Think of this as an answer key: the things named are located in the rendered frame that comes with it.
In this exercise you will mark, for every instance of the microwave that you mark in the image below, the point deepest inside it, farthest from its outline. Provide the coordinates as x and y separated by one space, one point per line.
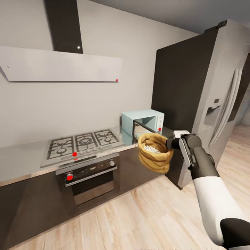
139 122

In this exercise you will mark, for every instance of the oven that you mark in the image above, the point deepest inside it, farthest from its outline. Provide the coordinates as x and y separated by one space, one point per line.
87 183

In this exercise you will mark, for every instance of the range hood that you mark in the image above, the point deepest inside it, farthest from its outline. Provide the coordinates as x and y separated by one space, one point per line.
67 62

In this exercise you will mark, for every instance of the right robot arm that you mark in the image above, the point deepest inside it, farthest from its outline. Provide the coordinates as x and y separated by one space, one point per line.
223 220

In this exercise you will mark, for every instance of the popcorn bag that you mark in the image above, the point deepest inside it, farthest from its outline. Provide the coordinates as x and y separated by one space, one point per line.
158 162

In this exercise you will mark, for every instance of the fridge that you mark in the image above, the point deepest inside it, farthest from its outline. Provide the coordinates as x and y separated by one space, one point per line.
200 85

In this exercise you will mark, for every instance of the burner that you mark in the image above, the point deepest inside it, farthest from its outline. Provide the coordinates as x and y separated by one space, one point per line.
73 146

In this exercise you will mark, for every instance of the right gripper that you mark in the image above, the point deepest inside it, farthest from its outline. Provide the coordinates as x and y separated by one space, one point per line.
171 144

